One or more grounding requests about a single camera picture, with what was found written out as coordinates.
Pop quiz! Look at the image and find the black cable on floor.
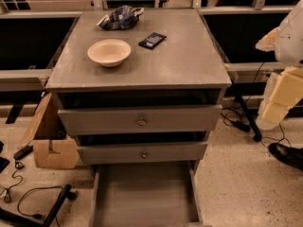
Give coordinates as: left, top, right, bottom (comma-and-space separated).
0, 160, 26, 204

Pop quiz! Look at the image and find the black stand leg left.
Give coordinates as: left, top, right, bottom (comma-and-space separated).
0, 184, 76, 227

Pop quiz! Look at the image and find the grey middle drawer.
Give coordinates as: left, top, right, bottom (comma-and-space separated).
77, 142, 207, 165

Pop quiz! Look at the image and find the white bowl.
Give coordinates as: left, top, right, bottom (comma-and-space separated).
87, 39, 132, 67

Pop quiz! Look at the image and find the blue crumpled chip bag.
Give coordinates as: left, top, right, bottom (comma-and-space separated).
97, 6, 144, 30

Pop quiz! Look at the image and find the black power adapter with cable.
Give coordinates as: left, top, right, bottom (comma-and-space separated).
221, 107, 251, 132

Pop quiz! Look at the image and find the grey top drawer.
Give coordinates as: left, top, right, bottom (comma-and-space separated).
58, 105, 222, 136

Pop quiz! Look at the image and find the black shoe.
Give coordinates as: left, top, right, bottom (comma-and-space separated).
268, 143, 303, 171

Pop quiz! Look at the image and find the grey bottom drawer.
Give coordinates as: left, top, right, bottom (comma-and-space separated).
89, 162, 211, 227

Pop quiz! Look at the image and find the black table leg right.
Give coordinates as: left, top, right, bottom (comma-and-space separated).
235, 95, 262, 142

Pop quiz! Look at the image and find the grey drawer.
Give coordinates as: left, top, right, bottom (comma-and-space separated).
58, 105, 222, 136
77, 142, 207, 165
89, 162, 211, 227

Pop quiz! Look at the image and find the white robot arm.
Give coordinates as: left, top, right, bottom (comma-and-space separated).
256, 0, 303, 130

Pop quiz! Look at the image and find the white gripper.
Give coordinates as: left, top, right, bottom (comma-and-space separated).
256, 27, 303, 131

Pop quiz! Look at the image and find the grey drawer cabinet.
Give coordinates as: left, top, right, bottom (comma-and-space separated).
45, 9, 233, 175

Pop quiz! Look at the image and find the cardboard box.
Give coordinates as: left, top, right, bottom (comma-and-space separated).
17, 93, 80, 169

